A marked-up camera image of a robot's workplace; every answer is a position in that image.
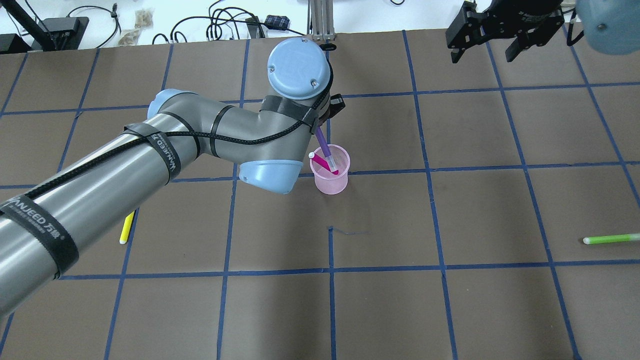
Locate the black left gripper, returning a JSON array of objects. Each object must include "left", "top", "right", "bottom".
[{"left": 318, "top": 93, "right": 346, "bottom": 126}]

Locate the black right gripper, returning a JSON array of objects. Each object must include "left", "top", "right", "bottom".
[{"left": 445, "top": 0, "right": 565, "bottom": 64}]

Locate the purple pen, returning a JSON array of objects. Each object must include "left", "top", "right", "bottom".
[{"left": 314, "top": 126, "right": 338, "bottom": 169}]

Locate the pink pen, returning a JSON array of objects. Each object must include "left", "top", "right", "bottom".
[{"left": 308, "top": 152, "right": 339, "bottom": 175}]

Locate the pink plastic cup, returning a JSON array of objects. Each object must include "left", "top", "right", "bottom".
[{"left": 307, "top": 144, "right": 351, "bottom": 195}]

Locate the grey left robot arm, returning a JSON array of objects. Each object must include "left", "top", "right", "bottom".
[{"left": 0, "top": 37, "right": 345, "bottom": 318}]

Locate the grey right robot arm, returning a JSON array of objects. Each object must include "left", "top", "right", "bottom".
[{"left": 445, "top": 0, "right": 640, "bottom": 64}]

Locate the green pen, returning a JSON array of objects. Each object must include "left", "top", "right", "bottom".
[{"left": 582, "top": 233, "right": 640, "bottom": 245}]

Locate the yellow pen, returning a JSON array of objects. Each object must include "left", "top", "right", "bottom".
[{"left": 118, "top": 210, "right": 137, "bottom": 245}]

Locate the aluminium frame post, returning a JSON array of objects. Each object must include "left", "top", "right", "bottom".
[{"left": 306, "top": 0, "right": 336, "bottom": 42}]

